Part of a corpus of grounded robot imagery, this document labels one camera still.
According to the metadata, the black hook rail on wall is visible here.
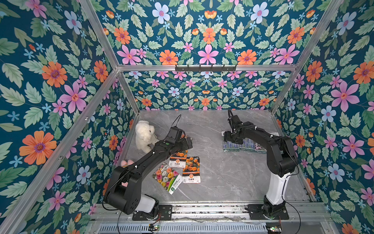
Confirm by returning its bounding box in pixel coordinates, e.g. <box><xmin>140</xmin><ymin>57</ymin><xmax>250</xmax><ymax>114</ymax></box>
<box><xmin>174</xmin><ymin>64</ymin><xmax>237</xmax><ymax>73</ymax></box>

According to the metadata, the orange marigold seed packet upper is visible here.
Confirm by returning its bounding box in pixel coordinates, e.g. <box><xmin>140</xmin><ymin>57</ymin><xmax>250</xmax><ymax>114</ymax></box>
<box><xmin>168</xmin><ymin>150</ymin><xmax>188</xmax><ymax>168</ymax></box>

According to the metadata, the pink plush pig toy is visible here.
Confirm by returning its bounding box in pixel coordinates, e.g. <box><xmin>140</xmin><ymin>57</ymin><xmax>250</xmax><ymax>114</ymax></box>
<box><xmin>120</xmin><ymin>160</ymin><xmax>134</xmax><ymax>187</ymax></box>

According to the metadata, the white plush teddy bear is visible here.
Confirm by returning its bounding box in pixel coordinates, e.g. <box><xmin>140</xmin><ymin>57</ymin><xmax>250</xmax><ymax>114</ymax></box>
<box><xmin>135</xmin><ymin>121</ymin><xmax>159</xmax><ymax>154</ymax></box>

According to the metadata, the orange marigold seed packet lower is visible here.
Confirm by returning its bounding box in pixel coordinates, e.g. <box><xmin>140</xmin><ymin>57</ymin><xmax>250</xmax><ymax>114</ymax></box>
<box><xmin>182</xmin><ymin>157</ymin><xmax>201</xmax><ymax>184</ymax></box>

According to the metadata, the lavender seed packet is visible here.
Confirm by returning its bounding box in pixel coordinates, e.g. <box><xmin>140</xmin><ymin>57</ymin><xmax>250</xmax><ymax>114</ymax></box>
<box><xmin>223</xmin><ymin>142</ymin><xmax>240</xmax><ymax>152</ymax></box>
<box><xmin>239</xmin><ymin>138</ymin><xmax>255</xmax><ymax>151</ymax></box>

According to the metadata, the white slotted cable duct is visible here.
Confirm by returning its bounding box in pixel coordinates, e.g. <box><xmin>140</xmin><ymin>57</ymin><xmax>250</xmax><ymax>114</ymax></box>
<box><xmin>98</xmin><ymin>223</ymin><xmax>268</xmax><ymax>234</ymax></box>

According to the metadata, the aluminium front rail frame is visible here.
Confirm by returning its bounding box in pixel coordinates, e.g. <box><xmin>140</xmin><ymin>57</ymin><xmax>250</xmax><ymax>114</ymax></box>
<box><xmin>87</xmin><ymin>201</ymin><xmax>334</xmax><ymax>224</ymax></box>

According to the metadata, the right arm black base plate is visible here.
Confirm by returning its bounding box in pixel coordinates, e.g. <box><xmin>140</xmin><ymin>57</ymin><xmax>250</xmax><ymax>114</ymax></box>
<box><xmin>245</xmin><ymin>203</ymin><xmax>289</xmax><ymax>220</ymax></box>

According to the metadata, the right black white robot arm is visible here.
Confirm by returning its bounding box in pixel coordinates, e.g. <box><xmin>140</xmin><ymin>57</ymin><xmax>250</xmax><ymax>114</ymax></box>
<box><xmin>224</xmin><ymin>110</ymin><xmax>298</xmax><ymax>219</ymax></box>

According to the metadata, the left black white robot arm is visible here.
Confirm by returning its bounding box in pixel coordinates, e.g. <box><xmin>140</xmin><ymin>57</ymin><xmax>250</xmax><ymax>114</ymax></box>
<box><xmin>103</xmin><ymin>126</ymin><xmax>193</xmax><ymax>215</ymax></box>

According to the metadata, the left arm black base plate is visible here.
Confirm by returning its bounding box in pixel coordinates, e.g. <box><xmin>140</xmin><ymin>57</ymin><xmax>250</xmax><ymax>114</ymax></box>
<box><xmin>132</xmin><ymin>205</ymin><xmax>173</xmax><ymax>221</ymax></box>

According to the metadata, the orange marigold seed packet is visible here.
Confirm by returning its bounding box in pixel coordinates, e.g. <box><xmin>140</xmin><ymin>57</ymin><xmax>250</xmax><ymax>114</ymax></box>
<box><xmin>182</xmin><ymin>157</ymin><xmax>201</xmax><ymax>184</ymax></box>
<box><xmin>168</xmin><ymin>150</ymin><xmax>188</xmax><ymax>168</ymax></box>

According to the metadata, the colourful roses seed packet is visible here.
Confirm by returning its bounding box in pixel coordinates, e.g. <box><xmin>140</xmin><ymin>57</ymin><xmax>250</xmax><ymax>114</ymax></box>
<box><xmin>153</xmin><ymin>162</ymin><xmax>183</xmax><ymax>195</ymax></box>

